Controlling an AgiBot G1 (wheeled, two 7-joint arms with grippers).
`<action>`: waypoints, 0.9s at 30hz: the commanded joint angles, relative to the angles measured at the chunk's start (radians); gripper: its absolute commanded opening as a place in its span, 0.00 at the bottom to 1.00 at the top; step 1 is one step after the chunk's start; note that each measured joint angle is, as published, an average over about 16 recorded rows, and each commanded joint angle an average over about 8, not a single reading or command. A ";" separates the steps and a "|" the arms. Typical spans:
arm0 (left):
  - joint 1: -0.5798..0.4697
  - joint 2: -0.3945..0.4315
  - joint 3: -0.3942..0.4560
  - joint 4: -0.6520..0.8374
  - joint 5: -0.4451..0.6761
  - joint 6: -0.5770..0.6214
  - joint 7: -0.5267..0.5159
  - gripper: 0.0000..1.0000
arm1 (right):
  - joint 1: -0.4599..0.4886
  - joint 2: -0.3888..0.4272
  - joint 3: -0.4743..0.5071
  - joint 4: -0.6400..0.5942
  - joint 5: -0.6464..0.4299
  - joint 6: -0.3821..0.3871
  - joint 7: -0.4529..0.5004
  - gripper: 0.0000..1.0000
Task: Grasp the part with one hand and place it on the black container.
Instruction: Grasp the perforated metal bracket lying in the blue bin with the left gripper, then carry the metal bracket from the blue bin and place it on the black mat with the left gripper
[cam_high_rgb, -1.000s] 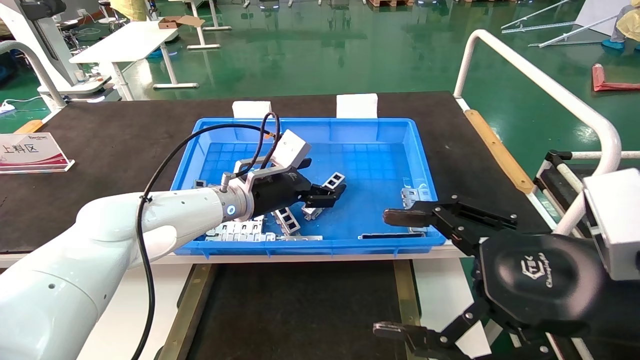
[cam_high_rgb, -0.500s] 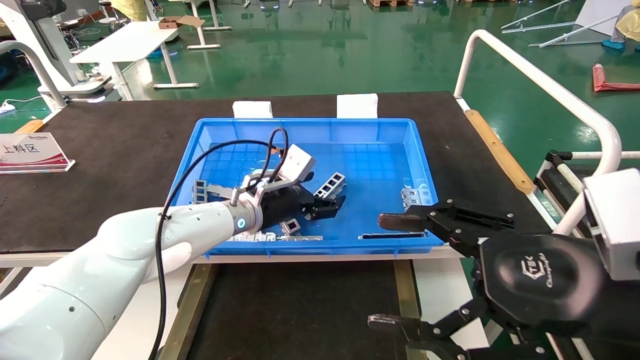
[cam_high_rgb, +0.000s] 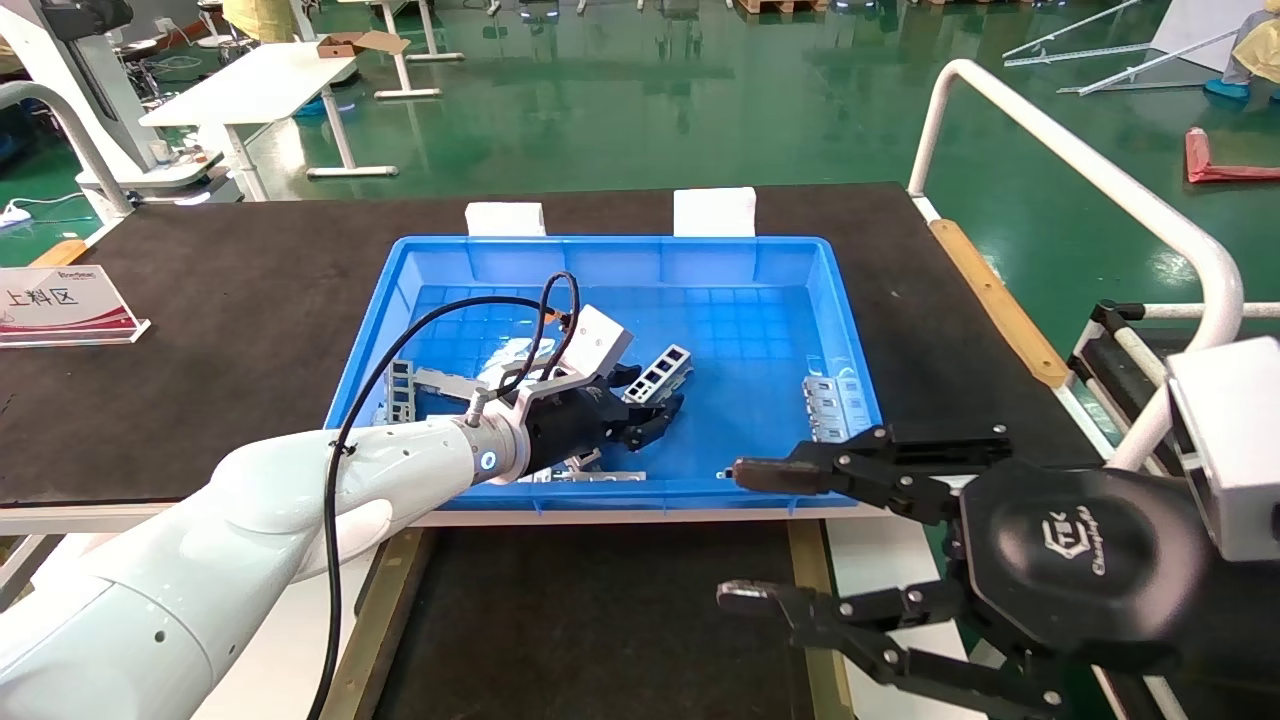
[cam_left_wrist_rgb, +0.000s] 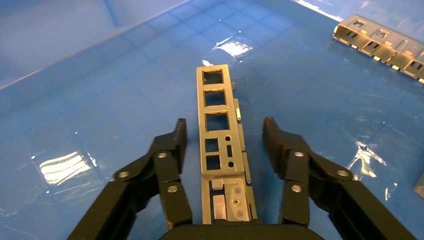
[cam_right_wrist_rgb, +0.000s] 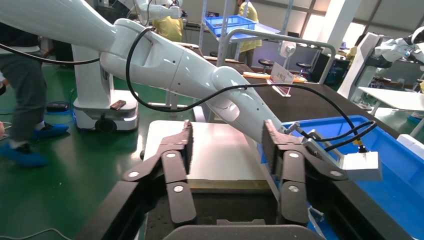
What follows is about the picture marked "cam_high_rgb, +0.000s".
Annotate person in yellow coat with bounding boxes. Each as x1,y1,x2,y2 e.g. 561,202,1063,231
222,0,326,119

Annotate white panel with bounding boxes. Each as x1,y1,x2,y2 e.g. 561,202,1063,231
1150,0,1271,73

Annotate aluminium profile bar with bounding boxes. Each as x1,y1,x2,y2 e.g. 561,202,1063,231
1058,25,1256,96
1003,40,1163,67

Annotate small white foam block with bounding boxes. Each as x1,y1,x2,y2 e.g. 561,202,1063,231
466,203,547,238

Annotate long grey metal strip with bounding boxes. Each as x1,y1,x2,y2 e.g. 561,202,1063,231
520,468,648,485

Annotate notched grey metal part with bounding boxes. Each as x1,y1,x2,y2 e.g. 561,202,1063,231
803,376,866,443

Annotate large blue plastic bin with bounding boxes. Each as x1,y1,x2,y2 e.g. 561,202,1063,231
322,235,884,513

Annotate long wooden edge strip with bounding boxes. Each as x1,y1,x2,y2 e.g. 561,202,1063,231
930,218,1071,389

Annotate open cardboard box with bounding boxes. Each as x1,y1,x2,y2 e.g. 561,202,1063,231
317,30,411,59

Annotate black cart frame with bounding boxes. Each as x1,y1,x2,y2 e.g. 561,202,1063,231
1068,298,1280,471

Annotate white table rail tube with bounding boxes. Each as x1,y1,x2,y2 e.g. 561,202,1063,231
908,58,1246,471

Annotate acrylic sign stand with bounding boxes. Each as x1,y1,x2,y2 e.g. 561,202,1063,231
0,265,151,348

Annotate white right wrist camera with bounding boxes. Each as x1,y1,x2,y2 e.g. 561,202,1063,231
1165,338,1280,563

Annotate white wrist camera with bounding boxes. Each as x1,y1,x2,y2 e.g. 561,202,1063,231
500,305,636,411
1165,338,1280,563

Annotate black camera cable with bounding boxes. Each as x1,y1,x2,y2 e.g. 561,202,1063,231
312,272,581,720

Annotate grey flat metal bar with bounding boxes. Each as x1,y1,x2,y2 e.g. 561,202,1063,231
414,367,506,403

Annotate white desk frame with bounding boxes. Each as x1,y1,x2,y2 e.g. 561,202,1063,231
370,0,466,101

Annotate person in yellow gown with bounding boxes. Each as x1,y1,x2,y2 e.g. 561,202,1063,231
1205,10,1280,101

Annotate large white foam block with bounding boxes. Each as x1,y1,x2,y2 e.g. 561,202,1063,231
673,187,757,238

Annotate white neighbouring robot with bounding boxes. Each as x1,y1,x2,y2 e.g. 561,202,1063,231
0,0,241,206

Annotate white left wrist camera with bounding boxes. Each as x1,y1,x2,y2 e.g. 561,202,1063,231
500,305,636,411

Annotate red angled object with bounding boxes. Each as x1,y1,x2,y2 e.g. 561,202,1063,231
1185,127,1280,185

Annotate grey ladder-shaped metal part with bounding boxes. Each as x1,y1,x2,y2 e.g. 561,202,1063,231
387,358,417,433
624,344,694,405

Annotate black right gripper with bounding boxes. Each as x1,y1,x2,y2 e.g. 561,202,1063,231
718,425,1216,720

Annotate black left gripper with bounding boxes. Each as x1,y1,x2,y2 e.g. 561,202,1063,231
525,365,686,476

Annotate short wooden edge strip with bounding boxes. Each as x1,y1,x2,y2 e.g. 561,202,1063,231
28,238,91,268

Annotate white work desk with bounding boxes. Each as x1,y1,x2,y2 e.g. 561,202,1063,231
140,40,441,201

